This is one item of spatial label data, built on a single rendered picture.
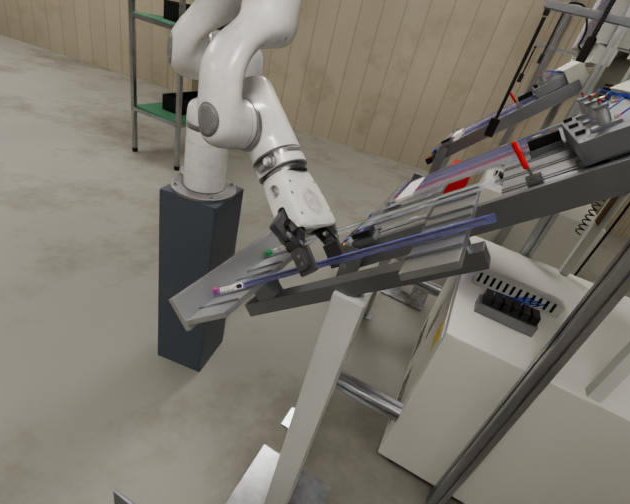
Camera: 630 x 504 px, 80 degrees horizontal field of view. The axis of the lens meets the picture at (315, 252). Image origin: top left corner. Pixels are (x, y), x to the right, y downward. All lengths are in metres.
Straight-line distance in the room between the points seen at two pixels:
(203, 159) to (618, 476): 1.31
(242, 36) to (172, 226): 0.73
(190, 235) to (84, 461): 0.72
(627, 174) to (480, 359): 0.51
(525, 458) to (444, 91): 3.79
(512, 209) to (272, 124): 0.52
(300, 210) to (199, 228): 0.64
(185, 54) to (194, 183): 0.33
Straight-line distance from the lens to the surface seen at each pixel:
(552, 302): 1.33
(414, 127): 4.56
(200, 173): 1.12
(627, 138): 0.91
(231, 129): 0.57
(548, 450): 1.24
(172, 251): 1.25
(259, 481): 1.34
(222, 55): 0.58
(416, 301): 2.20
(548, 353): 0.99
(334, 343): 0.74
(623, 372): 1.09
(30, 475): 1.42
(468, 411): 1.19
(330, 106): 4.67
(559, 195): 0.88
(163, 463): 1.37
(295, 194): 0.56
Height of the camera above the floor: 1.21
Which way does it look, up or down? 31 degrees down
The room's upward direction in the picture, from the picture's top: 15 degrees clockwise
